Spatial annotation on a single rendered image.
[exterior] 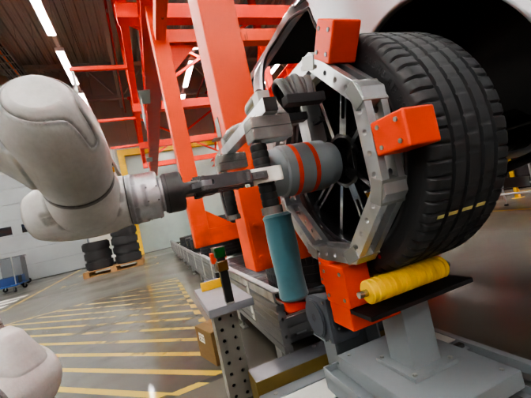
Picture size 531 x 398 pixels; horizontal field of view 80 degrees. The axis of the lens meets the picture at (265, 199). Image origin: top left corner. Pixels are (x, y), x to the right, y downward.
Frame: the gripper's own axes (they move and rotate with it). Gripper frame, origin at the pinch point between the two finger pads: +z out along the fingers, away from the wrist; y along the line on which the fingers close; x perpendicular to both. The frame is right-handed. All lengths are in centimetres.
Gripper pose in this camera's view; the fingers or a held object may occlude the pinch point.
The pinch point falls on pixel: (263, 176)
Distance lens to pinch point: 65.9
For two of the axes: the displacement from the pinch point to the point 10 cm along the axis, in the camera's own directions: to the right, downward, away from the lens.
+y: 3.2, -1.0, -9.4
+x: -2.1, -9.8, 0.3
